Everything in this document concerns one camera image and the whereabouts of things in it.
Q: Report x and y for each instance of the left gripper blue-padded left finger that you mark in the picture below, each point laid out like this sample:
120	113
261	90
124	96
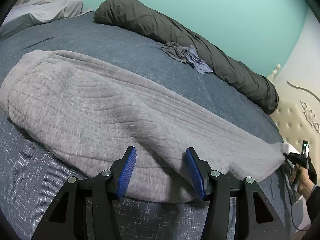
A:
65	217

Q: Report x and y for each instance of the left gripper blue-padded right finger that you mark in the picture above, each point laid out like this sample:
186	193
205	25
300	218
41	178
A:
255	216

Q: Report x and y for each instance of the grey fleece ribbed garment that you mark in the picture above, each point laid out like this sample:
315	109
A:
88	112

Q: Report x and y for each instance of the stack of folded clothes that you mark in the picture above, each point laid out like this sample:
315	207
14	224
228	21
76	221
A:
295	196

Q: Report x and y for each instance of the person's right hand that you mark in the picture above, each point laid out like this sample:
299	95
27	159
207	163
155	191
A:
305	185

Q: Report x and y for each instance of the cream tufted headboard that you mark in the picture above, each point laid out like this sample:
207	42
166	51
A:
297	114

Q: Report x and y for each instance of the dark blue patterned bedspread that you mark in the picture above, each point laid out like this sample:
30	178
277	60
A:
31	176

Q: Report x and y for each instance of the small crumpled blue-grey cloth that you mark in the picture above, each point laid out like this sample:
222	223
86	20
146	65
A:
186	55

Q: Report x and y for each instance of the light grey bed sheet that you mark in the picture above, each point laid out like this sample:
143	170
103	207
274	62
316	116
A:
39	12

